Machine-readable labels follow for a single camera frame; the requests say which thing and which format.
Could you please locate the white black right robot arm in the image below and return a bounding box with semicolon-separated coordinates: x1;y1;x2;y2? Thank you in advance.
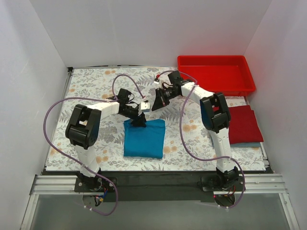
152;70;239;191

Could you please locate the red plastic tray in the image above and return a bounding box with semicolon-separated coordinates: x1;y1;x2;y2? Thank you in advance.
177;56;256;97

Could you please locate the floral patterned table mat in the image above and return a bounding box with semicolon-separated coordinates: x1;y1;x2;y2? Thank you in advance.
45;66;267;172

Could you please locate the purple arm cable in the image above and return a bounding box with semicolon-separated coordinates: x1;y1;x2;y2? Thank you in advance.
43;74;149;216
155;70;246;210

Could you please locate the folded red t shirt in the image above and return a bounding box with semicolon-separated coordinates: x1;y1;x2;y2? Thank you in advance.
229;105;263;144

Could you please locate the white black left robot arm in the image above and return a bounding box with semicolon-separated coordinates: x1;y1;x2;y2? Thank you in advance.
65;89;150;192

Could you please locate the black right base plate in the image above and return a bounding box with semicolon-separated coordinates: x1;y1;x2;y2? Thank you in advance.
198;174;245;192

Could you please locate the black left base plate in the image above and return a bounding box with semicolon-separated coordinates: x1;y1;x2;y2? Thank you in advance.
74;177;115;193

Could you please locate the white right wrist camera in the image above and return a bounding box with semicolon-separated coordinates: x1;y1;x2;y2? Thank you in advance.
153;74;161;88

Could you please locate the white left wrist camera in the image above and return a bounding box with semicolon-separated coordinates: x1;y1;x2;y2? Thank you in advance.
139;102;150;113

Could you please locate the aluminium front rail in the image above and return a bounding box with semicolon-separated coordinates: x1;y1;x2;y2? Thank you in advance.
31;172;287;195

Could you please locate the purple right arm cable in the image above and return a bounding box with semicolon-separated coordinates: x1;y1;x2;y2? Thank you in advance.
155;70;246;210

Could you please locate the teal blue t shirt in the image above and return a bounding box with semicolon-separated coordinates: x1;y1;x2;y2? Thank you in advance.
124;119;165;159

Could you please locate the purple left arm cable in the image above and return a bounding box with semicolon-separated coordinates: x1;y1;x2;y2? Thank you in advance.
43;74;149;216

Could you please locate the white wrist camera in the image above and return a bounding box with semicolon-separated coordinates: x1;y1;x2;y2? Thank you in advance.
153;74;161;88
139;102;150;113

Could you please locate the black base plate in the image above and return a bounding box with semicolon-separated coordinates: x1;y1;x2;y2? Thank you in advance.
74;177;115;193
198;174;245;192

